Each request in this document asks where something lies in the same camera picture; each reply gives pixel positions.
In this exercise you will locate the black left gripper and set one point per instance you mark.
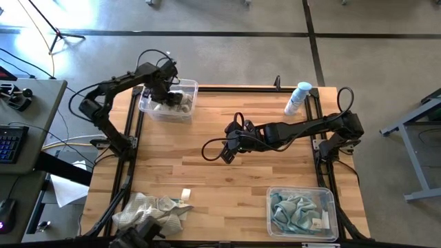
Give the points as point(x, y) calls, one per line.
point(161, 90)

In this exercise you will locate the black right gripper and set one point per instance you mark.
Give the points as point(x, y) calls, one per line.
point(244, 141)

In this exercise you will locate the grey white microfiber towel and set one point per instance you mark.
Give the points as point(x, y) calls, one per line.
point(186, 99)

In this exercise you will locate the blue microfiber towel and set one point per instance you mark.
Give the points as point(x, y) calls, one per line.
point(303, 215)
point(279, 213)

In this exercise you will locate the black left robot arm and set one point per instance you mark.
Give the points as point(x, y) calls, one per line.
point(113, 84)

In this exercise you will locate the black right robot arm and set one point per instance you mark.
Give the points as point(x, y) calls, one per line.
point(310, 127)

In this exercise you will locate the clear plastic storage bin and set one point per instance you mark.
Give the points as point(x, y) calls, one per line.
point(330, 213)
point(162, 115)

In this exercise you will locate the light blue Febreze spray bottle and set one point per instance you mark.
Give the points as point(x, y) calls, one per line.
point(296, 100)

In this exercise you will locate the grey side desk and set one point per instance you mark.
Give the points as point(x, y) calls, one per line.
point(41, 113)

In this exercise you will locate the black tripod stand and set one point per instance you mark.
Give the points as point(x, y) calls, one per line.
point(56, 32)

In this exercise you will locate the white paper sheet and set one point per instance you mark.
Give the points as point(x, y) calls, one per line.
point(67, 189)

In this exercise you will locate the black clamp device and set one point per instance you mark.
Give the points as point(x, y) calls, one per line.
point(15, 96)

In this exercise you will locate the black backlit keyboard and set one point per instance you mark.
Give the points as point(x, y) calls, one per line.
point(12, 144)

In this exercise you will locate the grey metal table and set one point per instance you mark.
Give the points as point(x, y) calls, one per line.
point(410, 144)

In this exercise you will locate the black computer mouse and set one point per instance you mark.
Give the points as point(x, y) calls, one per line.
point(6, 217)

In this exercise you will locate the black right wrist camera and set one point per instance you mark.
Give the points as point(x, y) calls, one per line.
point(246, 126)

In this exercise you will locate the black aluminium table frame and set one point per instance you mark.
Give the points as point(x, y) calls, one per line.
point(132, 151)

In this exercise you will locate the black table-level camera mount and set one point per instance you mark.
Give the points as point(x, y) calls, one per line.
point(138, 234)

